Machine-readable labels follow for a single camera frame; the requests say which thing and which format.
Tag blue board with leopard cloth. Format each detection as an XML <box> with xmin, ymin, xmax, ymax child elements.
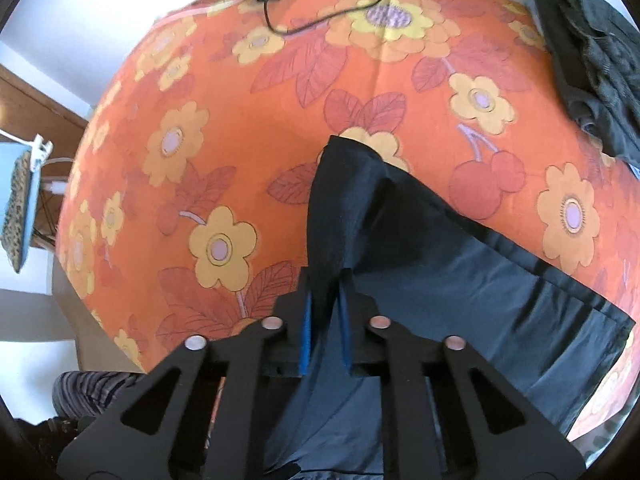
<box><xmin>0</xmin><ymin>135</ymin><xmax>53</xmax><ymax>275</ymax></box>

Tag black pants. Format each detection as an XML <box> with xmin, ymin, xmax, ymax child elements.
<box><xmin>262</xmin><ymin>135</ymin><xmax>635</xmax><ymax>480</ymax></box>

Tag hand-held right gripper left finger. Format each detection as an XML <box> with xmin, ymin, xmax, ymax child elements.
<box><xmin>57</xmin><ymin>267</ymin><xmax>315</xmax><ymax>480</ymax></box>

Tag orange floral blanket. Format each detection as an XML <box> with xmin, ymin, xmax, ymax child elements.
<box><xmin>55</xmin><ymin>0</ymin><xmax>640</xmax><ymax>441</ymax></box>

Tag pile of dark grey clothes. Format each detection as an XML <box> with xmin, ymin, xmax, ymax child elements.
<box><xmin>531</xmin><ymin>0</ymin><xmax>640</xmax><ymax>161</ymax></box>

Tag white cable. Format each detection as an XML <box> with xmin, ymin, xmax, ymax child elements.
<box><xmin>150</xmin><ymin>0</ymin><xmax>251</xmax><ymax>28</ymax></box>

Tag person's striped trouser leg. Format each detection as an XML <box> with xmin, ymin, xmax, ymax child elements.
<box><xmin>52</xmin><ymin>370</ymin><xmax>146</xmax><ymax>418</ymax></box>

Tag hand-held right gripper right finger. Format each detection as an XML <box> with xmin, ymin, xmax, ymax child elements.
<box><xmin>339</xmin><ymin>269</ymin><xmax>586</xmax><ymax>480</ymax></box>

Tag wooden furniture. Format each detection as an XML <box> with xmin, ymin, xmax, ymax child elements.
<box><xmin>0</xmin><ymin>64</ymin><xmax>91</xmax><ymax>251</ymax></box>

